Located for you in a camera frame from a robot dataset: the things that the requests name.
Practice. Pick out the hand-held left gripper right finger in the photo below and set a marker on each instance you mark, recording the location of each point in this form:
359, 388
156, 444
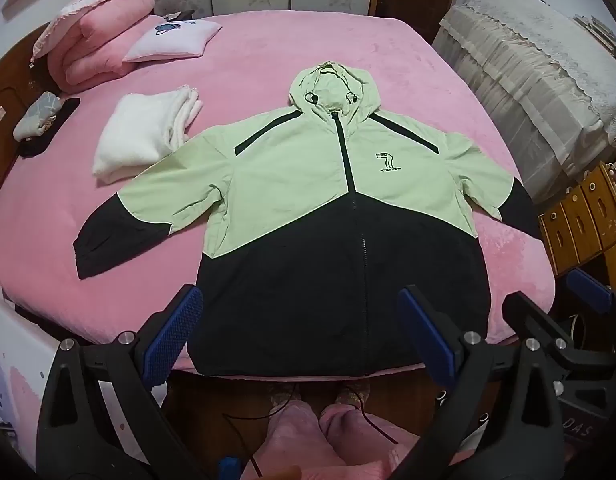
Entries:
428, 335

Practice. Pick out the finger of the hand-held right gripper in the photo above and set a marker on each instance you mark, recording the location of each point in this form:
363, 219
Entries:
590, 287
530, 315

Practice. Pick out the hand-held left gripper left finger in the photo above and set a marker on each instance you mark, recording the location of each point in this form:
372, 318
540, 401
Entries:
175, 330

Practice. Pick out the green and black hooded jacket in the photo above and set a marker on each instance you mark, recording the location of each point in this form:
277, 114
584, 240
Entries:
288, 185

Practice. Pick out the wooden drawer cabinet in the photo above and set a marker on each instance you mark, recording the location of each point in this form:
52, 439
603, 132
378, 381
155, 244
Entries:
583, 225

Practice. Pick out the patterned slipper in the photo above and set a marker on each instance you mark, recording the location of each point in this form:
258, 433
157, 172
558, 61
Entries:
284, 397
349, 395

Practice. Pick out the person's right leg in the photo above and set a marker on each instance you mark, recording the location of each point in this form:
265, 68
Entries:
368, 435

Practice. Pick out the person's leg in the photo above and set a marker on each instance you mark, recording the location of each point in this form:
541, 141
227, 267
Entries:
368, 435
298, 440

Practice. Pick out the white printed storage box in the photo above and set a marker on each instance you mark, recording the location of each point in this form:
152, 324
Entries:
17, 360

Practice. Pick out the person's left leg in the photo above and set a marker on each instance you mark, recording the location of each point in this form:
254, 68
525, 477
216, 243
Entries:
298, 440

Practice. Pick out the folded white blanket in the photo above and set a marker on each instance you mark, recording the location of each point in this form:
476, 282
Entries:
137, 135

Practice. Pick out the sofa with lace cover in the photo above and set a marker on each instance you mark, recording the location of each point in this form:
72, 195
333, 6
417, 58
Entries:
528, 70

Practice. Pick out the black cloth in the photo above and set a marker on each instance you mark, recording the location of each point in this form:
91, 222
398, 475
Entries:
71, 106

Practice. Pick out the grey patterned cloth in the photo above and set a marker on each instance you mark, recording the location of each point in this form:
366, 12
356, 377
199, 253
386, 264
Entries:
37, 115

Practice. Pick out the white printed pillow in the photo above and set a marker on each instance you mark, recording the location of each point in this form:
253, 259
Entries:
172, 42

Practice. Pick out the folded pink quilt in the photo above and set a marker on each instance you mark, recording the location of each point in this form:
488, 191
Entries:
97, 50

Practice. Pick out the wooden headboard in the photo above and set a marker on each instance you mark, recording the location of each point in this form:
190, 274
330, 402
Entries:
2, 95

